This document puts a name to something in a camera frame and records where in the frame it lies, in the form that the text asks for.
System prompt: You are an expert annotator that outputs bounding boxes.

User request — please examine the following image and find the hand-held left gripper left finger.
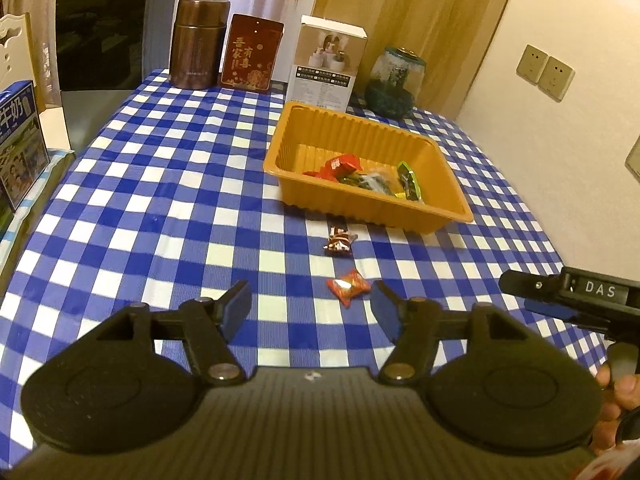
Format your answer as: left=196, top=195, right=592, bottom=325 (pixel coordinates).
left=90, top=280, right=253, bottom=387

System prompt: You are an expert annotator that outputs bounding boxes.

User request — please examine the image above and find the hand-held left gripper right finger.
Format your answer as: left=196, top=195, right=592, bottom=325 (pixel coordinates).
left=369, top=280, right=531, bottom=386

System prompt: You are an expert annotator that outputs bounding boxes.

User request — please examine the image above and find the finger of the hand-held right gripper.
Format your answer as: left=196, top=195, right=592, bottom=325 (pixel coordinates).
left=524, top=300, right=582, bottom=325
left=498, top=269, right=564, bottom=306

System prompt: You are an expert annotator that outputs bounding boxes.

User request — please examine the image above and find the small red orange candy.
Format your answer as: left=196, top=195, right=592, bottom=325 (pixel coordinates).
left=327, top=269, right=372, bottom=307

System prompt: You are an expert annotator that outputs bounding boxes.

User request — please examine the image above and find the dark red patterned candy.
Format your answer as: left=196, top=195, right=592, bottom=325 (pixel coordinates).
left=324, top=226, right=359, bottom=257

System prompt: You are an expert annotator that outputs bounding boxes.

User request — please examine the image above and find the clear grey snack packet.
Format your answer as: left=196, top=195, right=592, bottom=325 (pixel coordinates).
left=362, top=170, right=398, bottom=196

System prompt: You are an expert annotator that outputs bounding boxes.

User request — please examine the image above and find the green and silver snack packet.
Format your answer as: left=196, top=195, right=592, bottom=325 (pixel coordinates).
left=396, top=161, right=424, bottom=204

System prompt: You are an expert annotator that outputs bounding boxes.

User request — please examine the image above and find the long red snack packet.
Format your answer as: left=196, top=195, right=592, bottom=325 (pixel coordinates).
left=304, top=156, right=362, bottom=181

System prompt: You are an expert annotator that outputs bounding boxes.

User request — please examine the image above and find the orange plastic tray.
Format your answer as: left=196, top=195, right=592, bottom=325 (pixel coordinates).
left=263, top=101, right=474, bottom=234

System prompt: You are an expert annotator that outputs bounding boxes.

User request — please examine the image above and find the person's right hand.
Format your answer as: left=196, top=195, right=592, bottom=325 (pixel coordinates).
left=597, top=360, right=640, bottom=412

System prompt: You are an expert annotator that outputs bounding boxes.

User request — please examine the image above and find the blue white checkered tablecloth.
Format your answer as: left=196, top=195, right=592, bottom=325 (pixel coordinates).
left=0, top=67, right=640, bottom=461

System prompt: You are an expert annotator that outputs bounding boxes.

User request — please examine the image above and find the red white printed clothing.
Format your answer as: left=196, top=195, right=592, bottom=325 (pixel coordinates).
left=580, top=452, right=640, bottom=480

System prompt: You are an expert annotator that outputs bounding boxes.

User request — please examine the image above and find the green glass jar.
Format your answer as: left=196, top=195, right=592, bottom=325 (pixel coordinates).
left=365, top=46, right=427, bottom=120

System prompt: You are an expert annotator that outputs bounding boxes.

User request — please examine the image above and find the white box with figurine picture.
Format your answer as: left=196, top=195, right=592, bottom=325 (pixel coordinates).
left=286, top=15, right=368, bottom=113

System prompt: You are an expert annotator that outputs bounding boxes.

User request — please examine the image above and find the red gold printed tin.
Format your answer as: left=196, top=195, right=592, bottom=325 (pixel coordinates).
left=220, top=13, right=284, bottom=92

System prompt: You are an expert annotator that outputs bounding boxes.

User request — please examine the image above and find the brown metal canister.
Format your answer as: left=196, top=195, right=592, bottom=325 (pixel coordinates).
left=169, top=0, right=232, bottom=90

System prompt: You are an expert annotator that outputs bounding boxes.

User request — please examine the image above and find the blue milk carton box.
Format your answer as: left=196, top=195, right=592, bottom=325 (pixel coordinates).
left=0, top=80, right=51, bottom=235

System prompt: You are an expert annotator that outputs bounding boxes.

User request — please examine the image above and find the black and grey appliance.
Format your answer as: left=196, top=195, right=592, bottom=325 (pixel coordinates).
left=55, top=0, right=181, bottom=157

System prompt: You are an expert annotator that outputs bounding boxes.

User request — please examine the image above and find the beige wall socket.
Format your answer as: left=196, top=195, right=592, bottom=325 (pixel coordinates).
left=515, top=44, right=548, bottom=86
left=539, top=55, right=576, bottom=104
left=625, top=137, right=640, bottom=182

